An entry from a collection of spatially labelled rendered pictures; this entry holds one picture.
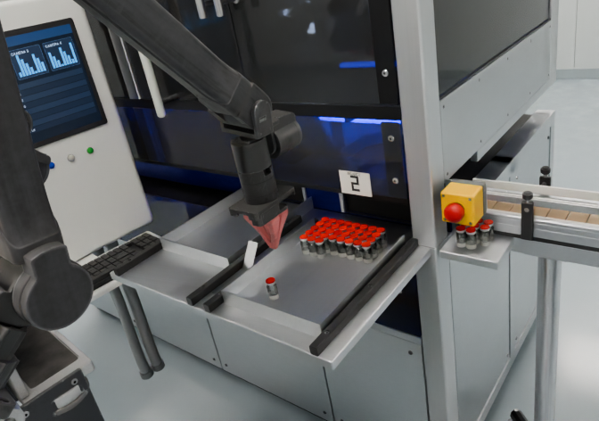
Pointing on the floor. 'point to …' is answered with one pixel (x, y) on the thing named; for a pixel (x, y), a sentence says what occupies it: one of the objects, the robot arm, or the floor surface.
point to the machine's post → (425, 178)
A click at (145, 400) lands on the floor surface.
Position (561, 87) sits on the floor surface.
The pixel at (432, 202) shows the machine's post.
